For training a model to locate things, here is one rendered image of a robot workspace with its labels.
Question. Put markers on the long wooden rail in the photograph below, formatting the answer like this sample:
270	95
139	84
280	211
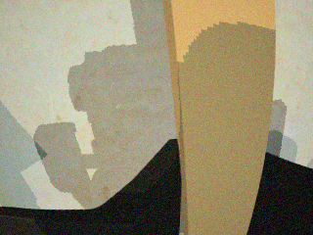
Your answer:
222	59

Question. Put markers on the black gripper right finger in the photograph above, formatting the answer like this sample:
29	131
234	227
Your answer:
284	204

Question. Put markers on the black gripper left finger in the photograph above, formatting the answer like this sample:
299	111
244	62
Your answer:
150	204

